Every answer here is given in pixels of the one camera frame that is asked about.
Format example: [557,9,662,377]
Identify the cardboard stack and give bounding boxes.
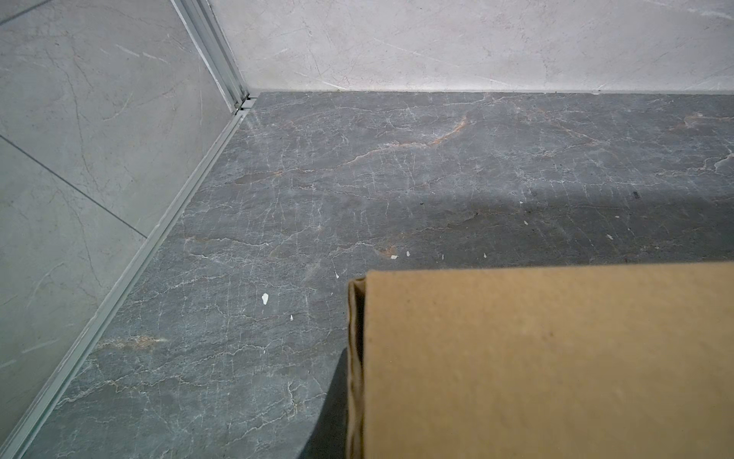
[345,262,733,458]

